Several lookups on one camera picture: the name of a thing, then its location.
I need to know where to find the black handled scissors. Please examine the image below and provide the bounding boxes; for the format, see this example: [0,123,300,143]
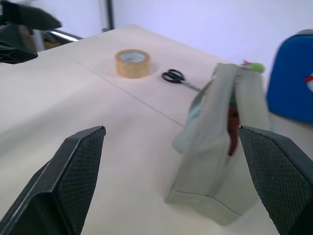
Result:
[161,69,205,93]

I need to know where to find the grey vertical pole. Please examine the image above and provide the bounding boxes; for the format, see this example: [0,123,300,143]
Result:
[101,0,115,32]

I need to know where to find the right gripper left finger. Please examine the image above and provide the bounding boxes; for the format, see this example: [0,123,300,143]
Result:
[0,125,107,235]

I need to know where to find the green zipper pull charm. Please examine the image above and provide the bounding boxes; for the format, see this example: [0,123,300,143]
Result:
[244,62,266,74]

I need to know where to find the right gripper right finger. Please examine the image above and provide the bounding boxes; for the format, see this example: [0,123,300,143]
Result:
[237,125,313,235]

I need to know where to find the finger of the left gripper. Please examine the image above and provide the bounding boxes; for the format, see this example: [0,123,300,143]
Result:
[0,0,63,31]
[0,40,39,65]

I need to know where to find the grey fabric pencil pouch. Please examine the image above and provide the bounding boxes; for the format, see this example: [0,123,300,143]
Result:
[164,62,269,226]

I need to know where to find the silver metal rail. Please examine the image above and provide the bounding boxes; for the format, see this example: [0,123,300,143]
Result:
[47,29,84,42]

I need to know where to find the blue hard case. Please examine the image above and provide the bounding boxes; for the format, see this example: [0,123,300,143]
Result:
[266,29,313,123]

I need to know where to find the brown packing tape roll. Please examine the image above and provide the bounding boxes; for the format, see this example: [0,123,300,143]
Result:
[114,48,151,79]

